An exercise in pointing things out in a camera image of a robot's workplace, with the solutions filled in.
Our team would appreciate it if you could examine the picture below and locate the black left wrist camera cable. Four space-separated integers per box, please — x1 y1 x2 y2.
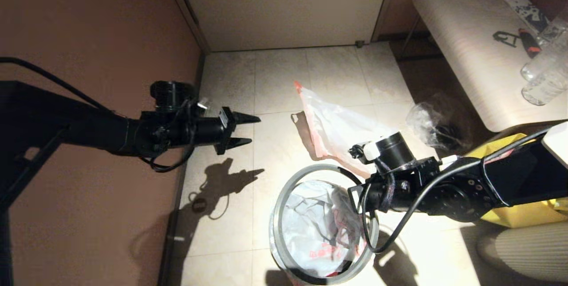
142 100 198 172

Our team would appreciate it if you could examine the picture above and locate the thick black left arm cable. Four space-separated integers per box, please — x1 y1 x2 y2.
0 57 114 114

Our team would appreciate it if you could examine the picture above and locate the thin black right camera cable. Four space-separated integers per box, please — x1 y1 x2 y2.
362 129 553 254

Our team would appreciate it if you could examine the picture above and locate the black metal table leg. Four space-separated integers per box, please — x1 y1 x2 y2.
396 15 422 61

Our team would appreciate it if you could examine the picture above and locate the black bin rim ring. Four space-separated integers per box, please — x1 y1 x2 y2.
270 164 380 286

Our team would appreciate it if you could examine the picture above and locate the black cylindrical right wrist camera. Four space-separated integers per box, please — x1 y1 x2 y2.
350 132 415 175

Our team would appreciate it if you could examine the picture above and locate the clear plastic bottle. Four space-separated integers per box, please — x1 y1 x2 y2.
539 9 568 47
521 33 568 82
523 69 568 106

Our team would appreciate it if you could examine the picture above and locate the red black hand tool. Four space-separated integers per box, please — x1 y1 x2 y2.
518 28 542 58

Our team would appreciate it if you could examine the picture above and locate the beige wood-grain table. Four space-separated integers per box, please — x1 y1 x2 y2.
413 0 568 132

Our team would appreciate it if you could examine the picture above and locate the yellow shopping bag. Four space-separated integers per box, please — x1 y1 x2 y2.
470 133 568 229

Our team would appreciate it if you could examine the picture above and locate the black clip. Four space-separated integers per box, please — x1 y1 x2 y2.
493 31 517 48

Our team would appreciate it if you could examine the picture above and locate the black cylindrical left wrist motor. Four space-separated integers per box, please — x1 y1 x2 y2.
150 81 197 113

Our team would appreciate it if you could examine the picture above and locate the blue white printed paper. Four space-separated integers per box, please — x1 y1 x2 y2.
505 0 552 34

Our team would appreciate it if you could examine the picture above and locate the dark robot chest edge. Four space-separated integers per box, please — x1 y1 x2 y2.
266 270 289 286

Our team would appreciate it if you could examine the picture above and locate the beige ribbed cushion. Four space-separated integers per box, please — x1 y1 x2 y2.
477 224 568 283

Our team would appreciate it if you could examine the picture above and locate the crumpled clear plastic bag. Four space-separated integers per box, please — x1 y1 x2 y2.
406 100 471 151

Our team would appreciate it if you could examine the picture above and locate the used red-printed trash bag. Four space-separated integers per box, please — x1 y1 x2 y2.
293 81 395 179

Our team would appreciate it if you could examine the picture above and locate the new white plastic bag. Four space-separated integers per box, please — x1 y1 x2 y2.
280 180 369 278

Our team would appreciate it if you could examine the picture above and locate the braided black right camera cable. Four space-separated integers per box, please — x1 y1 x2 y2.
376 162 396 212

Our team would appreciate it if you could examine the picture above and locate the white cabinet panel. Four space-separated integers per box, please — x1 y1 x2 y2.
173 0 393 52

